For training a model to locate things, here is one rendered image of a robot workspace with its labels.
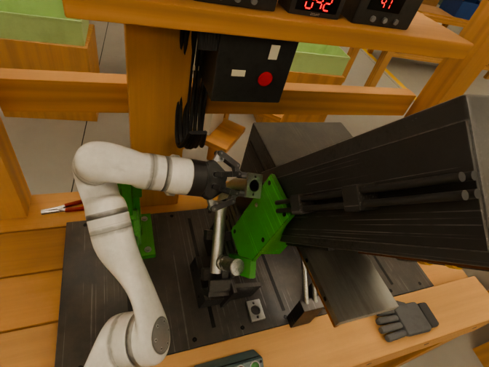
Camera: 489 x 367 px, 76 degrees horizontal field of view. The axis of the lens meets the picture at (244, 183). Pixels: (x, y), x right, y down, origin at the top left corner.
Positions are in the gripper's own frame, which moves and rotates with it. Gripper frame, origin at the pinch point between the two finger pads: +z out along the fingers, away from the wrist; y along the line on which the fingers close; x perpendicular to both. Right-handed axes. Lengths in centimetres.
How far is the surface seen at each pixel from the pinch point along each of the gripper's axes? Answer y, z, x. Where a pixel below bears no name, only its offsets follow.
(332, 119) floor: 89, 220, 191
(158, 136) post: 10.1, -14.4, 23.8
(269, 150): 9.5, 8.5, 4.2
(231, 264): -18.3, -0.7, 0.3
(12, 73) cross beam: 19, -48, 31
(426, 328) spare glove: -34, 58, -13
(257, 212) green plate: -5.8, 2.9, -1.9
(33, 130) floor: 22, -54, 229
